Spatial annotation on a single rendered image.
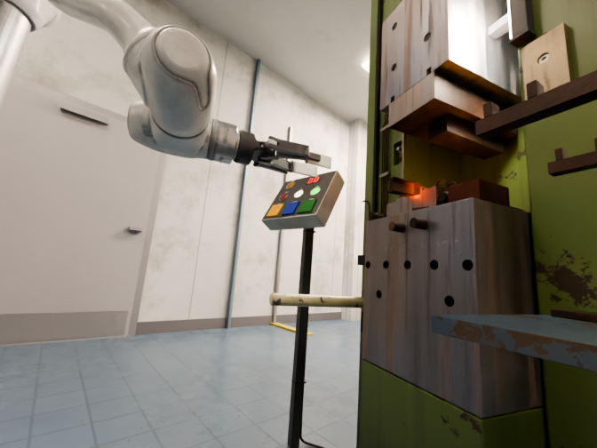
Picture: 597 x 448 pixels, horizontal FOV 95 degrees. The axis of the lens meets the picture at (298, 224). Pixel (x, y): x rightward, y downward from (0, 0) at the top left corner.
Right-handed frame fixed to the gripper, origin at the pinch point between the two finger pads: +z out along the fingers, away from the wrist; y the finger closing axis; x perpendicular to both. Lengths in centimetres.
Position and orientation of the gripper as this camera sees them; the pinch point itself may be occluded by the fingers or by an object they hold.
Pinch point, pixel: (314, 165)
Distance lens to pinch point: 72.7
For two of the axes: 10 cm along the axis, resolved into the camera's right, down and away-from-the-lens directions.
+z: 9.1, 1.4, 3.9
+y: 4.0, -1.3, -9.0
